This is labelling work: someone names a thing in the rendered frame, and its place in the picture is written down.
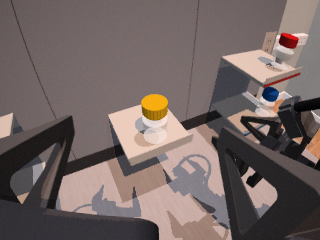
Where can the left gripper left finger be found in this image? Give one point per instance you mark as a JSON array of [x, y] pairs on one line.
[[19, 149]]

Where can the white bottle with yellow cap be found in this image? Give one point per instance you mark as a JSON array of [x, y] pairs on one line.
[[155, 120]]

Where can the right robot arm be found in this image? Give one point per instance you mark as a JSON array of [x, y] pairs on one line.
[[286, 114]]

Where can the white bottle with red cap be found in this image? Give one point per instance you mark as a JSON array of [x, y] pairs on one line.
[[284, 52]]

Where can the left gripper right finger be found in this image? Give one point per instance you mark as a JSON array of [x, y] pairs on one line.
[[297, 208]]

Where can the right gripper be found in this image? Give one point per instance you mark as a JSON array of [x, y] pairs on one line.
[[282, 144]]

